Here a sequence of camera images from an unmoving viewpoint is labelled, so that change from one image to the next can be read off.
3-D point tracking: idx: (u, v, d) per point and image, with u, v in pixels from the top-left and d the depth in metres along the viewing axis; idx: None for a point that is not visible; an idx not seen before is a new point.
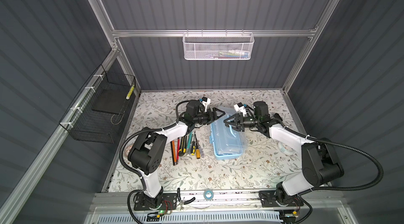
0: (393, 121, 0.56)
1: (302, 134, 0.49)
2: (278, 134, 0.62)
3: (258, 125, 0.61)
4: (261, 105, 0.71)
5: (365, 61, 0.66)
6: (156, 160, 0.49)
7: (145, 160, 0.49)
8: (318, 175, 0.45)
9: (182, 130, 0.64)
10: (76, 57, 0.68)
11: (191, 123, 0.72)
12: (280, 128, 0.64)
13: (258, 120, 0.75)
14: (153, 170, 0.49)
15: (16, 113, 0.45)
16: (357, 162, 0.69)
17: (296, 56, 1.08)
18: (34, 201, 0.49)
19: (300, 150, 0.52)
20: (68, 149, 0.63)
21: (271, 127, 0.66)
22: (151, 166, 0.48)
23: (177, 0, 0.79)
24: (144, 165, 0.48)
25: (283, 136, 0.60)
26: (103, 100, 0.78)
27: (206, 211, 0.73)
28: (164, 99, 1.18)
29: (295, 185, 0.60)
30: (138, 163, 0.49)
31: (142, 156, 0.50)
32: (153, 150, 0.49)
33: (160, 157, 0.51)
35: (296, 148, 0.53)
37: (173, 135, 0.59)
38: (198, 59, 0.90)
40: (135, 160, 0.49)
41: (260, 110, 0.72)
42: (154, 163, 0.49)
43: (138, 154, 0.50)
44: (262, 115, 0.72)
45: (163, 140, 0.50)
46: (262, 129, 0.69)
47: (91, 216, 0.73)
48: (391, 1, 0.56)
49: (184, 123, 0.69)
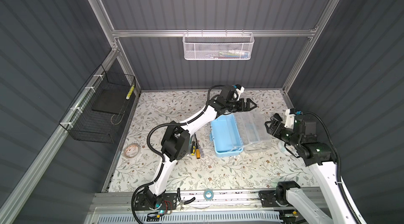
0: (393, 121, 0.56)
1: (356, 215, 0.40)
2: (321, 182, 0.46)
3: (299, 148, 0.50)
4: (307, 121, 0.52)
5: (365, 60, 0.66)
6: (183, 150, 0.56)
7: (174, 149, 0.57)
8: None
9: (210, 116, 0.65)
10: (77, 58, 0.68)
11: (222, 107, 0.69)
12: (328, 178, 0.45)
13: (300, 141, 0.56)
14: (180, 157, 0.57)
15: (16, 113, 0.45)
16: (358, 162, 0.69)
17: (296, 56, 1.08)
18: (34, 202, 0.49)
19: (336, 217, 0.42)
20: (68, 150, 0.63)
21: (318, 167, 0.47)
22: (178, 155, 0.55)
23: (177, 0, 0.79)
24: (173, 153, 0.57)
25: (326, 188, 0.45)
26: (102, 100, 0.78)
27: (206, 211, 0.73)
28: (164, 99, 1.18)
29: (300, 209, 0.58)
30: (167, 150, 0.58)
31: (173, 146, 0.57)
32: (180, 143, 0.55)
33: (187, 147, 0.58)
35: (334, 217, 0.43)
37: (200, 122, 0.61)
38: (198, 59, 0.90)
40: (165, 147, 0.58)
41: (303, 126, 0.54)
42: (181, 153, 0.56)
43: (168, 144, 0.58)
44: (305, 133, 0.54)
45: (187, 135, 0.54)
46: (305, 154, 0.50)
47: (91, 216, 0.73)
48: (390, 2, 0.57)
49: (213, 108, 0.67)
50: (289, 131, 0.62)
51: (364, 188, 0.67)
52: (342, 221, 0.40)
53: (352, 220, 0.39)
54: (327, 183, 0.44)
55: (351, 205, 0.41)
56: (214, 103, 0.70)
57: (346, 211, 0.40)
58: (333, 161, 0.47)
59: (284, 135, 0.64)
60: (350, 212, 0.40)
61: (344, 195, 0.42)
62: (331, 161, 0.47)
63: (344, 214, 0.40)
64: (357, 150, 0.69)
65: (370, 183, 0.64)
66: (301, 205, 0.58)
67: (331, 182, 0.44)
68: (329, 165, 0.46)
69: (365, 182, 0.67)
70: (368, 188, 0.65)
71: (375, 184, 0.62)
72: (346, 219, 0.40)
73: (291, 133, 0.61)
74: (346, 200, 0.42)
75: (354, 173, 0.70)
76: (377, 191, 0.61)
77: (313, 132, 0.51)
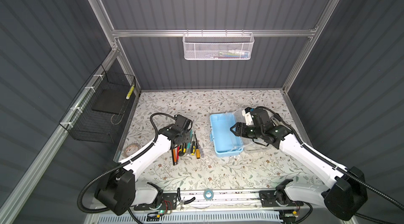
0: (394, 121, 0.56)
1: (329, 161, 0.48)
2: (293, 152, 0.52)
3: (264, 135, 0.61)
4: (260, 113, 0.62)
5: (365, 60, 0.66)
6: (127, 197, 0.41)
7: (114, 200, 0.41)
8: (347, 210, 0.40)
9: (162, 148, 0.54)
10: (77, 58, 0.68)
11: (177, 134, 0.61)
12: (295, 146, 0.52)
13: (262, 131, 0.65)
14: (123, 208, 0.42)
15: (16, 113, 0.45)
16: (359, 162, 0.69)
17: (296, 56, 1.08)
18: (34, 202, 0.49)
19: (322, 174, 0.45)
20: (68, 150, 0.63)
21: (283, 145, 0.55)
22: (120, 206, 0.40)
23: None
24: (113, 205, 0.41)
25: (300, 155, 0.50)
26: (102, 100, 0.78)
27: (206, 211, 0.73)
28: (164, 99, 1.18)
29: (301, 194, 0.58)
30: (105, 203, 0.42)
31: (112, 196, 0.42)
32: (119, 191, 0.41)
33: (132, 193, 0.43)
35: (320, 174, 0.46)
37: (149, 158, 0.49)
38: (198, 59, 0.90)
40: (102, 199, 0.42)
41: (260, 118, 0.62)
42: (125, 202, 0.41)
43: (105, 194, 0.43)
44: (263, 122, 0.62)
45: (130, 177, 0.41)
46: (271, 139, 0.57)
47: (91, 216, 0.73)
48: (390, 1, 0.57)
49: (165, 138, 0.58)
50: (252, 127, 0.70)
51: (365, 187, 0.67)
52: (324, 172, 0.45)
53: (329, 165, 0.46)
54: (296, 150, 0.51)
55: (321, 155, 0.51)
56: (167, 131, 0.61)
57: (322, 162, 0.46)
58: (290, 133, 0.57)
59: (250, 132, 0.70)
60: (323, 162, 0.46)
61: (311, 151, 0.50)
62: (290, 133, 0.57)
63: (321, 165, 0.46)
64: (358, 150, 0.69)
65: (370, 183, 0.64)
66: (300, 190, 0.60)
67: (298, 148, 0.52)
68: (290, 137, 0.56)
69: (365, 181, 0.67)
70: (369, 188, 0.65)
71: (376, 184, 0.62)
72: (324, 168, 0.45)
73: (254, 128, 0.69)
74: (315, 154, 0.49)
75: None
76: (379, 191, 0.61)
77: (268, 119, 0.61)
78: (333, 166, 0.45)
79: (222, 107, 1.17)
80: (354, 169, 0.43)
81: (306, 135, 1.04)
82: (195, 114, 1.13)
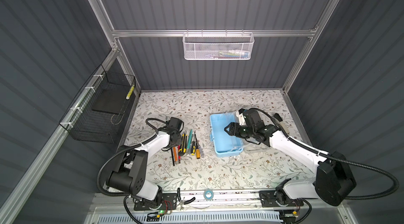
0: (394, 121, 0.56)
1: (313, 149, 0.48)
2: (282, 146, 0.56)
3: (255, 134, 0.65)
4: (251, 113, 0.67)
5: (365, 61, 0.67)
6: (141, 177, 0.45)
7: (128, 180, 0.44)
8: (335, 195, 0.41)
9: (164, 138, 0.61)
10: (77, 57, 0.68)
11: (172, 131, 0.68)
12: (282, 140, 0.56)
13: (253, 130, 0.69)
14: (137, 192, 0.45)
15: (16, 113, 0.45)
16: (360, 161, 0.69)
17: (296, 56, 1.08)
18: (34, 202, 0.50)
19: (309, 163, 0.48)
20: (68, 150, 0.63)
21: (273, 144, 0.58)
22: (134, 186, 0.43)
23: (177, 0, 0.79)
24: (127, 185, 0.44)
25: (288, 148, 0.54)
26: (103, 100, 0.78)
27: (206, 211, 0.73)
28: (164, 99, 1.18)
29: (298, 192, 0.58)
30: (119, 187, 0.44)
31: (125, 177, 0.45)
32: (137, 169, 0.45)
33: (143, 176, 0.47)
35: (306, 163, 0.49)
37: (155, 147, 0.55)
38: (198, 59, 0.90)
40: (115, 184, 0.44)
41: (251, 118, 0.66)
42: (138, 183, 0.44)
43: (118, 177, 0.45)
44: (254, 122, 0.66)
45: (143, 156, 0.46)
46: (262, 138, 0.62)
47: (91, 216, 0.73)
48: (391, 1, 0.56)
49: (165, 133, 0.65)
50: (244, 126, 0.74)
51: (365, 187, 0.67)
52: (309, 159, 0.48)
53: (312, 152, 0.49)
54: (283, 143, 0.55)
55: (305, 145, 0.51)
56: (164, 129, 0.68)
57: (306, 151, 0.50)
58: (279, 130, 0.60)
59: (242, 131, 0.74)
60: (307, 150, 0.50)
61: (296, 142, 0.54)
62: (278, 130, 0.61)
63: (306, 153, 0.49)
64: (357, 150, 0.69)
65: (370, 183, 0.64)
66: (296, 186, 0.61)
67: (285, 141, 0.56)
68: (278, 133, 0.60)
69: (365, 182, 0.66)
70: (370, 188, 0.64)
71: (375, 183, 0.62)
72: (308, 155, 0.49)
73: (246, 128, 0.73)
74: (300, 144, 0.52)
75: (354, 173, 0.72)
76: (379, 191, 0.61)
77: (260, 119, 0.65)
78: (316, 152, 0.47)
79: (222, 107, 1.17)
80: (335, 153, 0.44)
81: (306, 135, 1.04)
82: (195, 114, 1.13)
